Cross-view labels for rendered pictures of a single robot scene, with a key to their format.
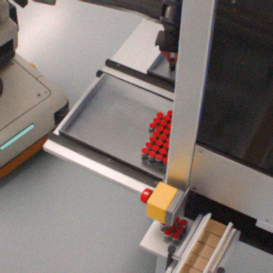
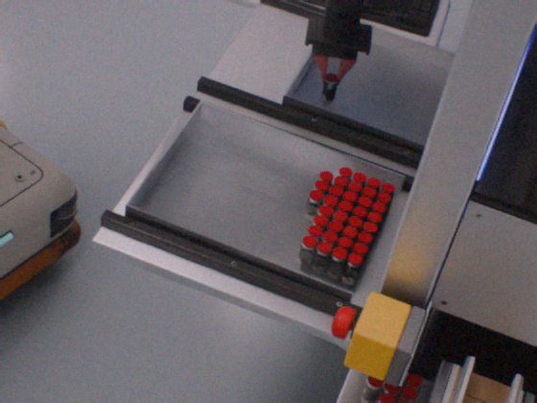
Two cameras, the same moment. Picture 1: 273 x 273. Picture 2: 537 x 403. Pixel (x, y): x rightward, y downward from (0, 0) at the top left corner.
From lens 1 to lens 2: 0.50 m
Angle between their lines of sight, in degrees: 12
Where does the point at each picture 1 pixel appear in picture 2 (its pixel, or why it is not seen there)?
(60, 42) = (39, 93)
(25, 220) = not seen: outside the picture
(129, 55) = (241, 72)
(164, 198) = (387, 324)
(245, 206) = not seen: outside the picture
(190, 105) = (480, 106)
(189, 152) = (451, 220)
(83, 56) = (86, 118)
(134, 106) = (268, 163)
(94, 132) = (196, 212)
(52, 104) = (47, 195)
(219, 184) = (505, 288)
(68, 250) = not seen: outside the picture
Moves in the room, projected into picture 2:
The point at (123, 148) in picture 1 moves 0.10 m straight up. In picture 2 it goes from (259, 242) to (268, 194)
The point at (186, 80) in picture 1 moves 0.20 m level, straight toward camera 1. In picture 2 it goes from (484, 46) to (516, 190)
